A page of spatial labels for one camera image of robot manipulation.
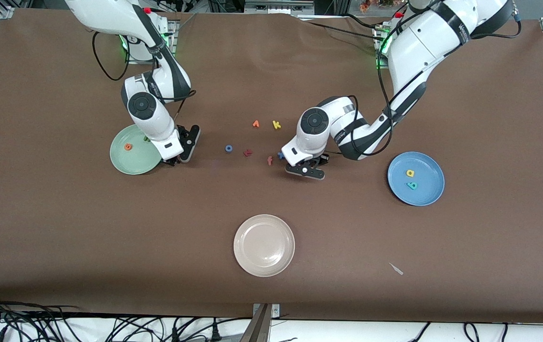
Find grey metal box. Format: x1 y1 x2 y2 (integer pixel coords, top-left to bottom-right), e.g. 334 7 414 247
245 0 314 15

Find orange decorative object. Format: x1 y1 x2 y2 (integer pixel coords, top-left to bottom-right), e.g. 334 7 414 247
359 0 395 12

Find black base power cable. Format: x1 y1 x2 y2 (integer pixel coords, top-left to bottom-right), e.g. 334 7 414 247
297 13 386 41

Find brown table cover sheet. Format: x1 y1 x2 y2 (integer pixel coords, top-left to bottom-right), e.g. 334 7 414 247
0 7 543 324

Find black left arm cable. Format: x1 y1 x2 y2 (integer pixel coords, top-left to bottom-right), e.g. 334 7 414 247
347 0 524 160

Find tangled black floor cables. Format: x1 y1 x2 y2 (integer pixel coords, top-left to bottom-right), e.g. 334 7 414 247
0 292 253 342

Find metal table edge bracket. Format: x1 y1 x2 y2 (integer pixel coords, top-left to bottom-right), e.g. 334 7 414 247
251 303 281 342

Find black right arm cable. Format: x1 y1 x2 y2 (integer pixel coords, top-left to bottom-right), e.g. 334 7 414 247
92 31 197 119

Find green plate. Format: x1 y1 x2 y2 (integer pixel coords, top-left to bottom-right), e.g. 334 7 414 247
110 124 163 176

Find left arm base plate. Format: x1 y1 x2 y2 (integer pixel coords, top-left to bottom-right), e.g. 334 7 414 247
374 24 391 70

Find beige plate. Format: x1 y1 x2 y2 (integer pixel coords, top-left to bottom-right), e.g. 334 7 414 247
233 214 295 277

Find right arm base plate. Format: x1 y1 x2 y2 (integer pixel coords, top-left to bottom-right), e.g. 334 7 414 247
122 19 180 63

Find blue plate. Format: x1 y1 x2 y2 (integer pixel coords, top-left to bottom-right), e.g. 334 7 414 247
387 152 445 207

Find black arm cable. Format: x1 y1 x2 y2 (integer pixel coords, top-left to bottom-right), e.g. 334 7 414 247
92 31 197 119
347 0 524 160

